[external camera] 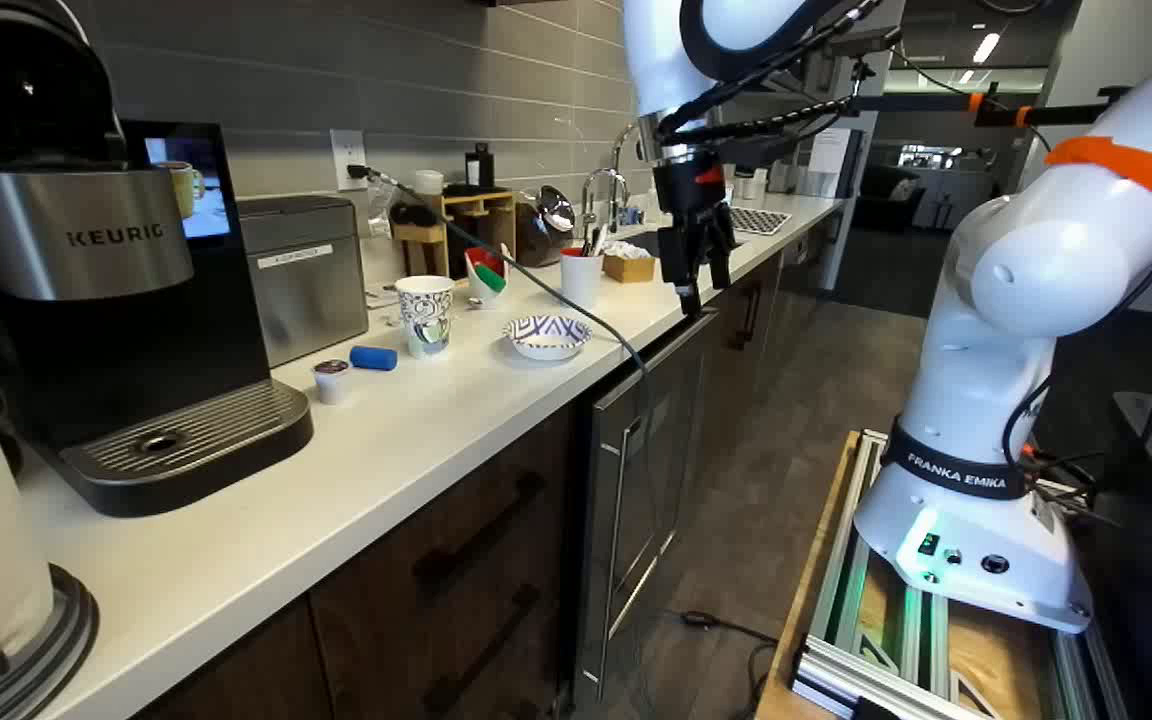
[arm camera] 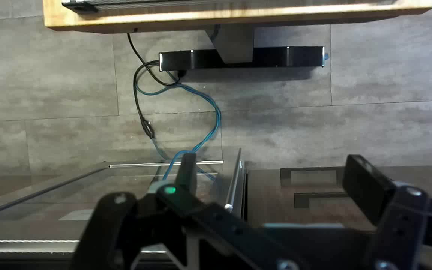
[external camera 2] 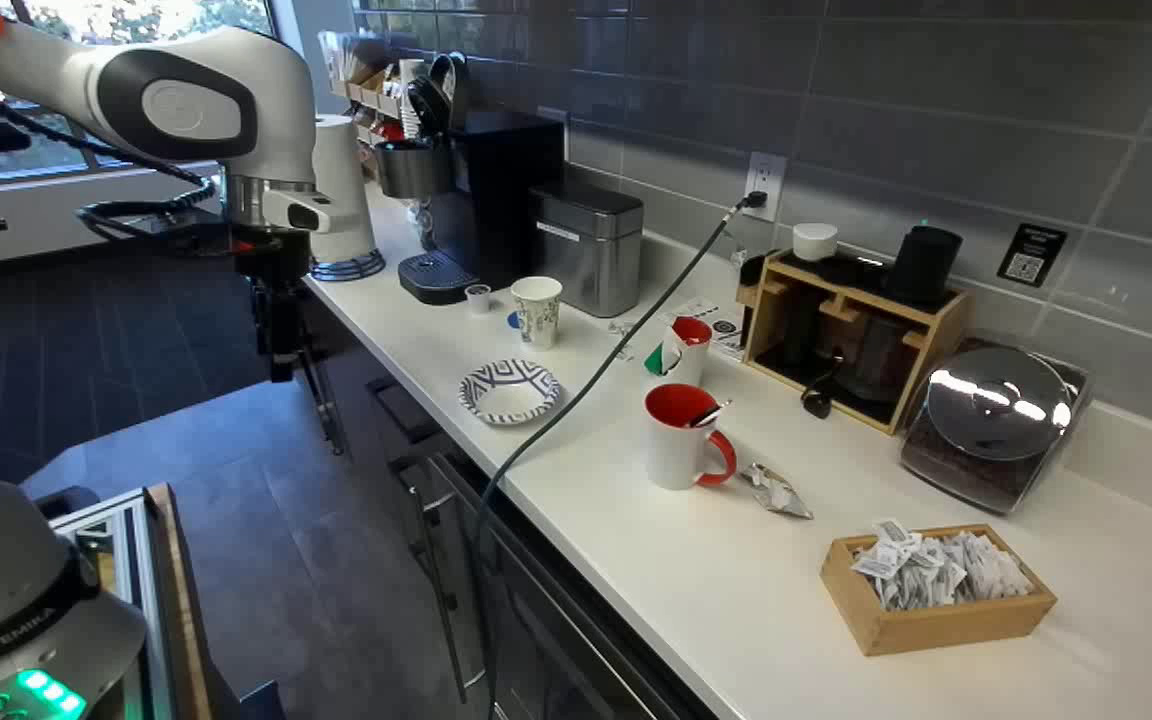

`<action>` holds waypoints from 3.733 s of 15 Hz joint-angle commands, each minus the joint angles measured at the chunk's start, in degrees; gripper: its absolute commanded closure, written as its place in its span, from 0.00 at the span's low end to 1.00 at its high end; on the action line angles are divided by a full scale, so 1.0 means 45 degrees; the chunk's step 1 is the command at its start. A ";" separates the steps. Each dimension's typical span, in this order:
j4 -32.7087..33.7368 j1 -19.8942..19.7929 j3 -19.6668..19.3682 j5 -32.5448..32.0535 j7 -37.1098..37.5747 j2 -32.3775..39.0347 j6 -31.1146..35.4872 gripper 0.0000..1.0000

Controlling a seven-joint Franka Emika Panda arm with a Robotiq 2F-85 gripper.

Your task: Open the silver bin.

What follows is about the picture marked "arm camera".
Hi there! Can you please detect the black floor cable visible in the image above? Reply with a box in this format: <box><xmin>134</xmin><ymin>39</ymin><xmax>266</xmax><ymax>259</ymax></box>
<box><xmin>125</xmin><ymin>31</ymin><xmax>182</xmax><ymax>141</ymax></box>

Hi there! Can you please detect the black metal stand foot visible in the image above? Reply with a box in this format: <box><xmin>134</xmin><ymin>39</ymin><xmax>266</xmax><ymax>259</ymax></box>
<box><xmin>155</xmin><ymin>24</ymin><xmax>325</xmax><ymax>72</ymax></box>

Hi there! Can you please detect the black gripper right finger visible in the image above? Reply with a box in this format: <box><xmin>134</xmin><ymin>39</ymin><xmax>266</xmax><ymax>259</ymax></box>
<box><xmin>341</xmin><ymin>153</ymin><xmax>432</xmax><ymax>270</ymax></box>

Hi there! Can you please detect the black drawer handle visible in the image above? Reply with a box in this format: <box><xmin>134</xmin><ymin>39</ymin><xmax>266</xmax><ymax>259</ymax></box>
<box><xmin>292</xmin><ymin>190</ymin><xmax>347</xmax><ymax>210</ymax></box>

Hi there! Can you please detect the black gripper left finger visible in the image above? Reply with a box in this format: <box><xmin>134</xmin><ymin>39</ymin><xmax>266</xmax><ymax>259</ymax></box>
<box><xmin>67</xmin><ymin>151</ymin><xmax>302</xmax><ymax>270</ymax></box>

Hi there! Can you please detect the dark wood drawer cabinet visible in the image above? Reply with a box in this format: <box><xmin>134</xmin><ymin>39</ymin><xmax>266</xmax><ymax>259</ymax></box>
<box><xmin>244</xmin><ymin>163</ymin><xmax>432</xmax><ymax>232</ymax></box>

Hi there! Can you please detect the blue cable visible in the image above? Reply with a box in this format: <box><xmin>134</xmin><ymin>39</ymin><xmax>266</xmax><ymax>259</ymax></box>
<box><xmin>133</xmin><ymin>61</ymin><xmax>223</xmax><ymax>183</ymax></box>

